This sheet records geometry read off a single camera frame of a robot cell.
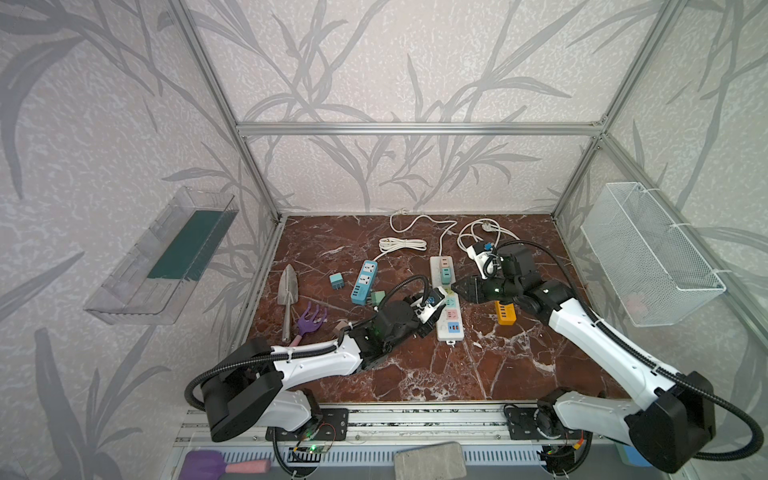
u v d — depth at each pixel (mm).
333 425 725
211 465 693
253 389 417
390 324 578
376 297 943
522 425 728
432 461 668
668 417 375
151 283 637
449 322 889
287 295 980
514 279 597
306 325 912
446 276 943
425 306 638
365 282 985
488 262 685
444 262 982
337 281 989
